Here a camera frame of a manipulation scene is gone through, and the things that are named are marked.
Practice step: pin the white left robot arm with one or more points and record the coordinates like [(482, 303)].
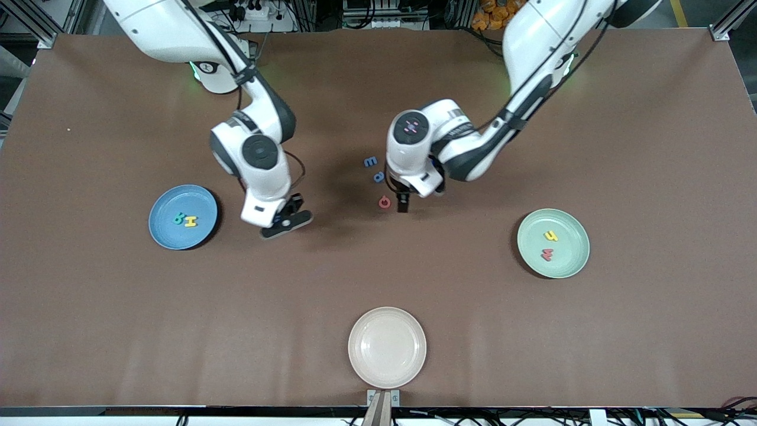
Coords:
[(544, 35)]

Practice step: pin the orange mesh bag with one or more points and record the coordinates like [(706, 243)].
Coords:
[(491, 18)]

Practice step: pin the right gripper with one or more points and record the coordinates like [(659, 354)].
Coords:
[(294, 203)]

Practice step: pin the aluminium frame profile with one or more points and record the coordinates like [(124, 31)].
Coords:
[(47, 36), (722, 31)]

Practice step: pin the white power strip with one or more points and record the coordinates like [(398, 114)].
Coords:
[(260, 12)]

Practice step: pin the blue foam letter E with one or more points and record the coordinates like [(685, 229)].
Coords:
[(371, 161)]

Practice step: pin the green plate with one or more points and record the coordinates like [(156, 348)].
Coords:
[(568, 248)]

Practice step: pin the blue plate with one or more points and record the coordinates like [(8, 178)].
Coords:
[(177, 201)]

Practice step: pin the red foam letter w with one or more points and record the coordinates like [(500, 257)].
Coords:
[(547, 255)]

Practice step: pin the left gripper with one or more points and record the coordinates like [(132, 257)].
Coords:
[(403, 201)]

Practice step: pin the cream plate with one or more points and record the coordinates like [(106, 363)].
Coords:
[(387, 347)]

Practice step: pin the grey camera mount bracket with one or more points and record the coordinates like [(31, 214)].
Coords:
[(378, 414)]

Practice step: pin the blue foam letter a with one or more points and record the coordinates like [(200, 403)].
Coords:
[(378, 176)]

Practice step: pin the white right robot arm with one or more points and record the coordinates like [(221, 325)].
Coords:
[(159, 29)]

